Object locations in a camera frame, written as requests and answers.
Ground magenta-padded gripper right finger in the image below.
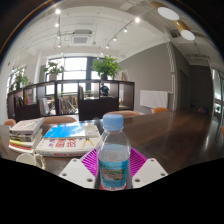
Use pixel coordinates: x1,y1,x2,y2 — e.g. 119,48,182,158
127,148,169,190

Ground dark grey book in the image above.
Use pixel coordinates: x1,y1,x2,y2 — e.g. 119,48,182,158
9,128,45,143

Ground small white-potted plant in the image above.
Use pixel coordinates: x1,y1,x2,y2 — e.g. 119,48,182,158
43,61,65,82

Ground low dark shelf unit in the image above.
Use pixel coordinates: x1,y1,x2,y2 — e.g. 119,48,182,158
6,79,136,123

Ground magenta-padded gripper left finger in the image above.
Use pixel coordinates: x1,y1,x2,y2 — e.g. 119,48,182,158
58,148,101,190

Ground person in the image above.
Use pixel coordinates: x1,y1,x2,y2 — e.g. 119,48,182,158
99,83,111,98

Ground orange-brown chairs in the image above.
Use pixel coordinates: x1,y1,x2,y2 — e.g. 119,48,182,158
3,106,170,127

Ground thick white red-print book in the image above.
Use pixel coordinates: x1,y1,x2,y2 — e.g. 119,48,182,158
34,135,101,158

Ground track spotlights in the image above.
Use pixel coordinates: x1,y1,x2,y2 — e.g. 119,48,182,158
54,8,142,56

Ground blue-covered book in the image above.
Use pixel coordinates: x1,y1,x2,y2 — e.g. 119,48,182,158
43,121,101,139

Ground white board panel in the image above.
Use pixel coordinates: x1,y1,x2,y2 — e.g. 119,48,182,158
139,89,169,109

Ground bushy potted plant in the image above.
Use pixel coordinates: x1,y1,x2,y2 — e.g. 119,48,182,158
11,67,30,91

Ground white-covered book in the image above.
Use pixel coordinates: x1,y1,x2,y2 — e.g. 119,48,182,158
9,117,46,133

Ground ceiling air conditioner cassette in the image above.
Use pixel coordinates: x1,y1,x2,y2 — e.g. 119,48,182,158
70,29,94,46

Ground round white ceiling lamps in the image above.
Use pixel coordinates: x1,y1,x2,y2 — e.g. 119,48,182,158
157,6,196,42

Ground clear blue-capped water bottle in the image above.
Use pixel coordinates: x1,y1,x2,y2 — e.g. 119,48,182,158
95,114,132,191

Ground yellow-spined book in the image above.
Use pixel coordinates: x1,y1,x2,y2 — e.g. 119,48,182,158
8,137,44,148

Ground white red-edged book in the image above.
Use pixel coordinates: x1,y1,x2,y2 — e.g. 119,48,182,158
8,143,43,155

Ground large dark-potted plant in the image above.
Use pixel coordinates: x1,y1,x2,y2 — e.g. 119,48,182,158
90,55,123,81

